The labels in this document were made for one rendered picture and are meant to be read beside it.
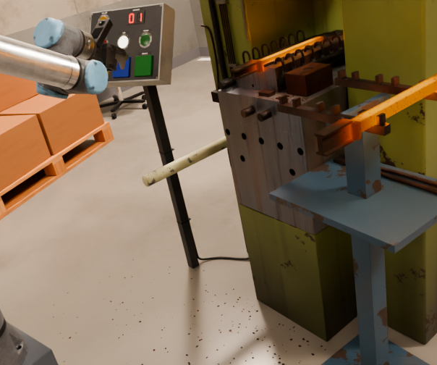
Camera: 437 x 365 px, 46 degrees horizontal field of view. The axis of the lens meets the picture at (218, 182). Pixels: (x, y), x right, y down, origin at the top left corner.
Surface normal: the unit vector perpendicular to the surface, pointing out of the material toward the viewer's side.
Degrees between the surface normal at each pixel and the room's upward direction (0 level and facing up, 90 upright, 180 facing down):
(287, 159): 90
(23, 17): 90
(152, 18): 60
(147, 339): 0
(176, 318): 0
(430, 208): 0
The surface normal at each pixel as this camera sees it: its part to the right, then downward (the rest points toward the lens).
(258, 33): 0.62, 0.25
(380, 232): -0.18, -0.88
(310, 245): -0.76, 0.41
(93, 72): 0.88, 0.11
